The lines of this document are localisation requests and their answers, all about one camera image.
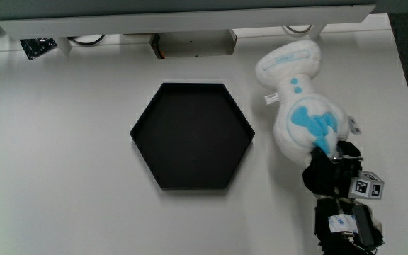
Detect person's right hand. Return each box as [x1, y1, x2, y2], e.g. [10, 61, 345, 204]
[302, 140, 385, 200]

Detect white blue plush fan doll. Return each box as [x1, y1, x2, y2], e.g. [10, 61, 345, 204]
[254, 39, 362, 168]

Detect white desk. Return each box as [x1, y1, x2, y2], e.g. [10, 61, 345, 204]
[0, 13, 408, 255]

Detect black hexagonal tray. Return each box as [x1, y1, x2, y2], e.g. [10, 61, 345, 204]
[129, 81, 256, 191]

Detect grey box with orange edge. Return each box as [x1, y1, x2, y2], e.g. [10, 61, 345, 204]
[149, 28, 238, 60]

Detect black marker card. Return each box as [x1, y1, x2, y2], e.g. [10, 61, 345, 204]
[19, 37, 58, 61]

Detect grey cable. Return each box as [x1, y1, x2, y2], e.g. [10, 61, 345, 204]
[283, 24, 313, 36]

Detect white overhead shelf rail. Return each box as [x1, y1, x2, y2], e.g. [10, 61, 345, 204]
[0, 4, 377, 57]

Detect black cable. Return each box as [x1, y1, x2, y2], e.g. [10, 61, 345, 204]
[67, 34, 106, 47]

